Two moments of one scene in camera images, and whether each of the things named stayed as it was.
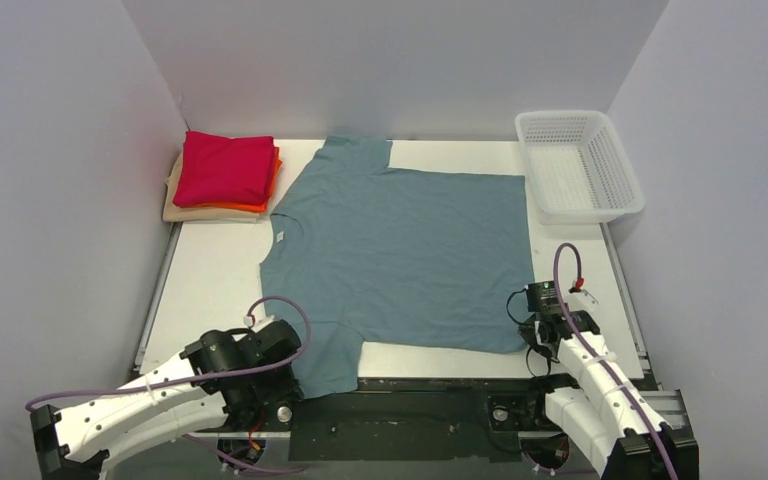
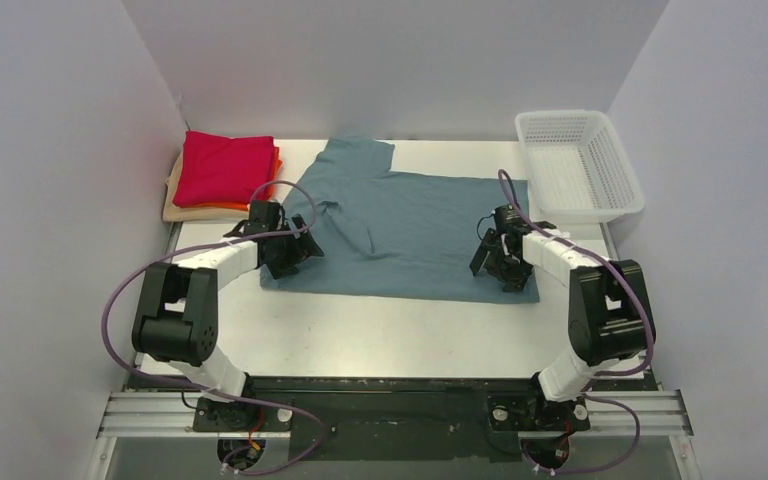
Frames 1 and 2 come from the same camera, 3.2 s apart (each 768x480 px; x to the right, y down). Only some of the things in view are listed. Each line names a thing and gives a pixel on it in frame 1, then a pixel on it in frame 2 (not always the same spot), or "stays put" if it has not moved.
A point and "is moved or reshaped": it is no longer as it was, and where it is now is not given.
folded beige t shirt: x=174 y=213 stays put
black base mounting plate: x=410 y=420 stays put
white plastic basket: x=578 y=171 stays put
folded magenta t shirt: x=220 y=169 stays put
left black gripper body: x=285 y=388 -> x=295 y=245
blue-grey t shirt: x=395 y=257 is moved or reshaped
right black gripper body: x=532 y=332 -> x=494 y=252
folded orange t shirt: x=260 y=206 stays put
